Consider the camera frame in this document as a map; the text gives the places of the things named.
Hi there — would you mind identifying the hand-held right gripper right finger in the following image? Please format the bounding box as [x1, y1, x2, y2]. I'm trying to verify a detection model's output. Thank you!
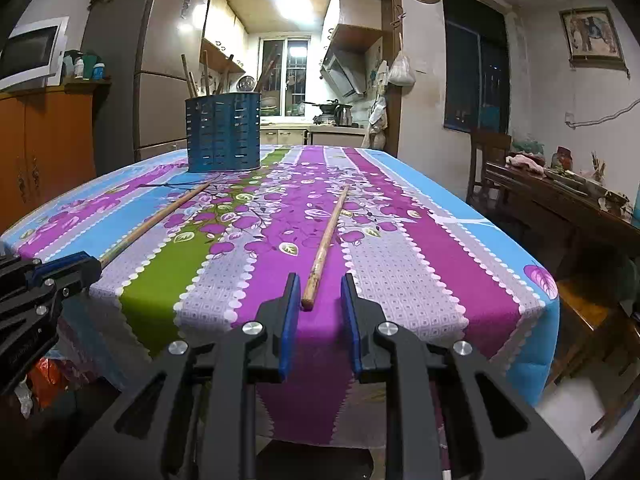
[341, 272, 588, 480]

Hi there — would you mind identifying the floral striped tablecloth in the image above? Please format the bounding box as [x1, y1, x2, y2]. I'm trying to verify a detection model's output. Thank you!
[0, 144, 560, 448]

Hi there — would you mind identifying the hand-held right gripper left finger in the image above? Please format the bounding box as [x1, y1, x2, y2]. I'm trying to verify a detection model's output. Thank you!
[57, 272, 301, 480]

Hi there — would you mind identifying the red plastic bag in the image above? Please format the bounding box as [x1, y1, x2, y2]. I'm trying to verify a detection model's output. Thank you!
[20, 355, 76, 416]

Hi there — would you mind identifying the wooden chair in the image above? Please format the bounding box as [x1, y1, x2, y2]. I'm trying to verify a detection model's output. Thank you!
[467, 127, 513, 211]
[545, 275, 640, 436]

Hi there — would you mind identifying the white wall cable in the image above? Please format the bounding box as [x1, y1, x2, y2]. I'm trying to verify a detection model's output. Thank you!
[564, 105, 636, 128]

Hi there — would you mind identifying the kitchen window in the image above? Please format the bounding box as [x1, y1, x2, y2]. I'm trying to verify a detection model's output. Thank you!
[260, 36, 312, 117]

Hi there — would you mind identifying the hanging beige bag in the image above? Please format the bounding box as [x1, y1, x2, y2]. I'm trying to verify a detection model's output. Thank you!
[362, 92, 390, 150]

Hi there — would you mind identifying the blue slotted utensil holder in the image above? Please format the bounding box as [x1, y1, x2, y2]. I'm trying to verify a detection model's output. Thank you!
[185, 91, 262, 173]

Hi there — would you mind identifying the ceiling light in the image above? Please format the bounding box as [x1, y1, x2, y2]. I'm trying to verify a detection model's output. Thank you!
[272, 0, 321, 28]

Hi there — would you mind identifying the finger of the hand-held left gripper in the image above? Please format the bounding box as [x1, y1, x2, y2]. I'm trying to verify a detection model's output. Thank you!
[0, 253, 104, 297]
[0, 294, 64, 397]

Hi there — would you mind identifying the black wok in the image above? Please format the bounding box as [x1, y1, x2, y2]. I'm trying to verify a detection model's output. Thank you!
[300, 100, 346, 116]

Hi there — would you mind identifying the dark wooden side table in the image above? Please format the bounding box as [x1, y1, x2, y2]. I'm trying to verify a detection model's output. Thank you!
[482, 160, 640, 281]

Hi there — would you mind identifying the steel range hood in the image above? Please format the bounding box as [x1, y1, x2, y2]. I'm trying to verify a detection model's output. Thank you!
[320, 45, 371, 101]

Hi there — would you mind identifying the hanging white plastic bag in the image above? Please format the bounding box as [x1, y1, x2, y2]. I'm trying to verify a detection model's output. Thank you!
[387, 35, 417, 86]

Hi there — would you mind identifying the framed elephant picture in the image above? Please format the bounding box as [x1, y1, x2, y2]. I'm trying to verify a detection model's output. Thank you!
[559, 7, 626, 66]

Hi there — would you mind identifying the white microwave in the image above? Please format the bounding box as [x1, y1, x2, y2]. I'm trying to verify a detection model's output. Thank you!
[0, 16, 70, 92]

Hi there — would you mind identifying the silver refrigerator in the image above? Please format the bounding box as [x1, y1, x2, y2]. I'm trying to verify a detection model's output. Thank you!
[82, 0, 208, 161]

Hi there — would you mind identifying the pink cloth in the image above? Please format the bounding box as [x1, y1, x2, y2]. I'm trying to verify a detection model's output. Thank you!
[505, 154, 547, 176]

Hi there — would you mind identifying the dark window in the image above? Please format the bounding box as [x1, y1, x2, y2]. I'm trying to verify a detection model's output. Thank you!
[442, 0, 512, 133]

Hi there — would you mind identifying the orange wooden cabinet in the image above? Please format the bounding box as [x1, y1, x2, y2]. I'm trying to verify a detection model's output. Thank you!
[0, 80, 111, 233]

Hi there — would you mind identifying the kitchen counter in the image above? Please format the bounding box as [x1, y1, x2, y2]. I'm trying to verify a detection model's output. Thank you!
[259, 122, 371, 148]

